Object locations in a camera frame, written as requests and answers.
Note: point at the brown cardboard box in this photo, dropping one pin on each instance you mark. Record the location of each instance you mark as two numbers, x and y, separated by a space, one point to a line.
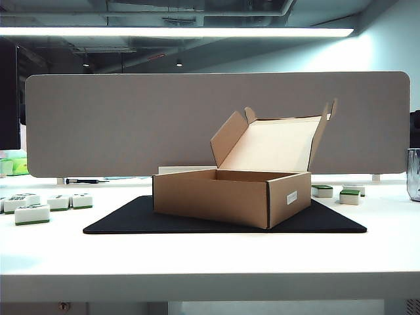
213 197

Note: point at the green white mahjong tile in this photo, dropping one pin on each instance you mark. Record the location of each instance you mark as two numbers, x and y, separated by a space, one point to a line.
59 202
350 197
2 204
82 201
323 191
13 205
31 215
359 187
33 197

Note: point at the small pendant lamp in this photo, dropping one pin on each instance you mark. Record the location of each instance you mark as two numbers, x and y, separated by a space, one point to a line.
86 64
178 64

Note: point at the grey desk divider panel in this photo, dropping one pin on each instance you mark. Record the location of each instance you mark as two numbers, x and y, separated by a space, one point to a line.
115 124

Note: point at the black rectangular mat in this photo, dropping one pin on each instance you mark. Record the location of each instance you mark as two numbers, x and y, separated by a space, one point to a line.
124 220

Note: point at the long ceiling light strip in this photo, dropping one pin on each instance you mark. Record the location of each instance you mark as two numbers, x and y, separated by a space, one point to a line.
197 31

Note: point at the black screwdriver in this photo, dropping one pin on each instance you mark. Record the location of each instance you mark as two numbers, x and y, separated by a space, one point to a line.
82 180

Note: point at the white divider foot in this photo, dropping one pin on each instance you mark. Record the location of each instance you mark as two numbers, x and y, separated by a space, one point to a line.
60 180
376 177

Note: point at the green white packaging bag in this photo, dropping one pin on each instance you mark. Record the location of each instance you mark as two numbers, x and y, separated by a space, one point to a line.
14 166

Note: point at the round drawer lock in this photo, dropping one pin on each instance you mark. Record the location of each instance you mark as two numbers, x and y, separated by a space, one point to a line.
64 306

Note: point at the black monitor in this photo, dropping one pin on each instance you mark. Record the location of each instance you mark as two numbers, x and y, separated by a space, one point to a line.
9 98

